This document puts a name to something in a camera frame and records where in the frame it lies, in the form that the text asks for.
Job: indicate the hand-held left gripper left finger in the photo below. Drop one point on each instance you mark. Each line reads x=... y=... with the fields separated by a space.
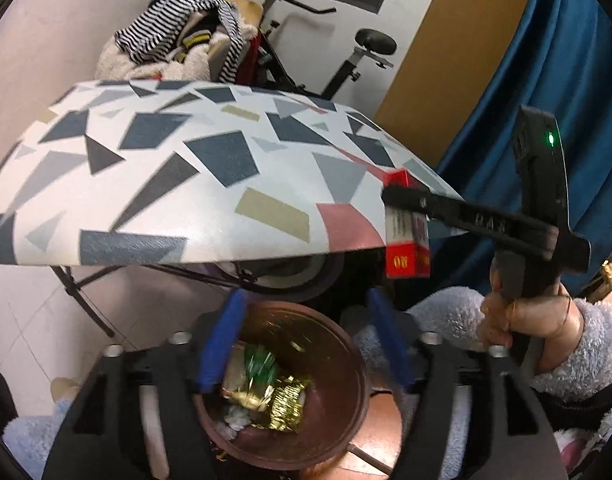
x=223 y=340

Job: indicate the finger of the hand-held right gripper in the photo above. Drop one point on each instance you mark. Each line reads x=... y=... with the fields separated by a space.
x=466 y=217

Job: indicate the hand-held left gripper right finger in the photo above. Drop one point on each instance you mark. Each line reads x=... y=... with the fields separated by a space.
x=388 y=340

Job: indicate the green and gold foil wrapper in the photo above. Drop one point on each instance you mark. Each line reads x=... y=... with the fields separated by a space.
x=253 y=375

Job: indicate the brown round bin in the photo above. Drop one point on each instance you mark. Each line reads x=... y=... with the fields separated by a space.
x=331 y=360

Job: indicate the red cardboard box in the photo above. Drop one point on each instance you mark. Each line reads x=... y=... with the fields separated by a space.
x=406 y=255

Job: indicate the white tissue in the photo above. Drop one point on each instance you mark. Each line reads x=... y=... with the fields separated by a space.
x=236 y=420

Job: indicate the person's right forearm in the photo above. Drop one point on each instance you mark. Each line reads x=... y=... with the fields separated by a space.
x=596 y=355

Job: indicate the person's right hand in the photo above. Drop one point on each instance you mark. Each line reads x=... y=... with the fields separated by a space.
x=536 y=325

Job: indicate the light blue fleece robe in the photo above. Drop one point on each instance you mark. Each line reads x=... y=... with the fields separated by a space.
x=446 y=310

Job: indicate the blue curtain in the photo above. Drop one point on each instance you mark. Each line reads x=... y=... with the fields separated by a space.
x=561 y=60

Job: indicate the wooden door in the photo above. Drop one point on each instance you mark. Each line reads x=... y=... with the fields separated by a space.
x=451 y=50

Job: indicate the beige slipper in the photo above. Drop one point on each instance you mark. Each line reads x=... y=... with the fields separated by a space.
x=65 y=388

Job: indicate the black exercise bike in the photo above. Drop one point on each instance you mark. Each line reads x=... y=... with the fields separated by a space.
x=346 y=65

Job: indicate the red garment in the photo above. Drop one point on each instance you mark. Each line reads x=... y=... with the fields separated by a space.
x=253 y=57

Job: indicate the white fleece garment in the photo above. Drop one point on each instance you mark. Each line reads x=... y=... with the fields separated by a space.
x=121 y=62

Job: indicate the wooden chair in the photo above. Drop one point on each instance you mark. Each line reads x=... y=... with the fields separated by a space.
x=248 y=12

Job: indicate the black garment with yellow stripe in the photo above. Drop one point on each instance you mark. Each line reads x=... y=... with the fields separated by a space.
x=198 y=40

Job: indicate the black and white striped shirt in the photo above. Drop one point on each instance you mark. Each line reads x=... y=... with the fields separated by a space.
x=156 y=25

